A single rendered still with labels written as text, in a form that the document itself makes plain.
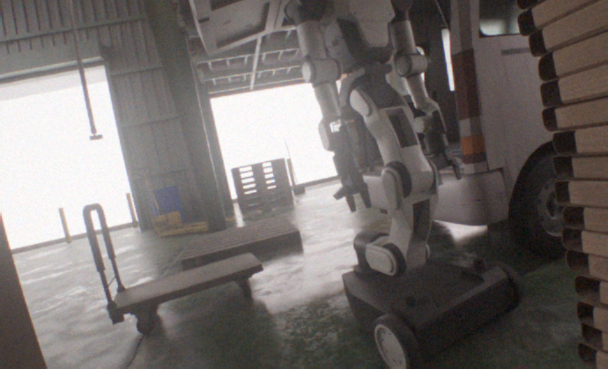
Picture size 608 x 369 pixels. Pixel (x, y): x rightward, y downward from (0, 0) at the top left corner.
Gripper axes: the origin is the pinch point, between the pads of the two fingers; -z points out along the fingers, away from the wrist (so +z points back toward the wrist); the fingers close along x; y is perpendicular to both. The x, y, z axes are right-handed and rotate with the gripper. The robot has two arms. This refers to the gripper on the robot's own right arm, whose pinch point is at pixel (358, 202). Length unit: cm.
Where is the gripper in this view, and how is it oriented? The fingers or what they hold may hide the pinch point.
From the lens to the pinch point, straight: 114.7
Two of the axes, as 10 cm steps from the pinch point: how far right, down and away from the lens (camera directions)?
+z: -2.8, -9.5, 1.2
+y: 8.9, -2.1, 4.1
